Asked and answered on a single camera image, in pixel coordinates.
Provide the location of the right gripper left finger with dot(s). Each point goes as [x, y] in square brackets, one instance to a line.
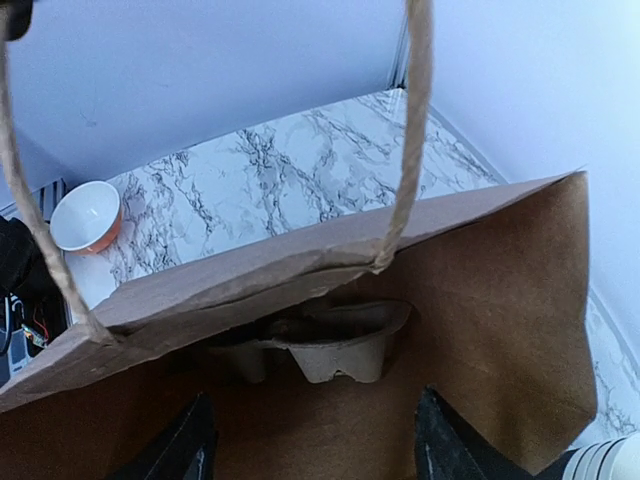
[185, 449]

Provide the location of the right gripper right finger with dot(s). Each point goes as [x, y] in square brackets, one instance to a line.
[448, 447]

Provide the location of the cardboard cup carrier tray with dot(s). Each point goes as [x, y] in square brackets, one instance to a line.
[350, 340]

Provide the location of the brown paper bag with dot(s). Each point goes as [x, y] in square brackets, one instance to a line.
[481, 293]

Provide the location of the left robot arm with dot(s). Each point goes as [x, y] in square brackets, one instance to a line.
[33, 311]

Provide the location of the stack of paper cups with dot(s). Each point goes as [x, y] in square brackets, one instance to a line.
[617, 459]

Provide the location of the orange white bowl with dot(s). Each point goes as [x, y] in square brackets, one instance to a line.
[88, 219]

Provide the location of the left aluminium frame post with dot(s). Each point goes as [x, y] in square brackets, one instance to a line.
[398, 73]

